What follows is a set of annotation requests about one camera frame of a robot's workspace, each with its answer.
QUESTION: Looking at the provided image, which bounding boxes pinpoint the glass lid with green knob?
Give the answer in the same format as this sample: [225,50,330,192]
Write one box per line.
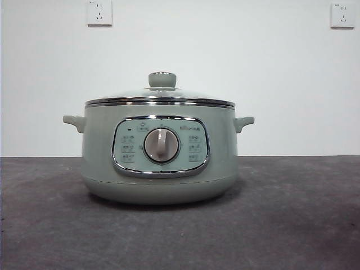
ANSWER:
[84,71,236,108]

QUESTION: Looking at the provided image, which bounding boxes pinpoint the sage green electric cooking pot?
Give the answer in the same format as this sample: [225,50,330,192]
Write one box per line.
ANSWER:
[62,103,255,205]

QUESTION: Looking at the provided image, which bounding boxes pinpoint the white wall socket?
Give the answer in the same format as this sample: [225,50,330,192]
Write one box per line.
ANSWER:
[87,0,113,28]
[330,2,356,29]

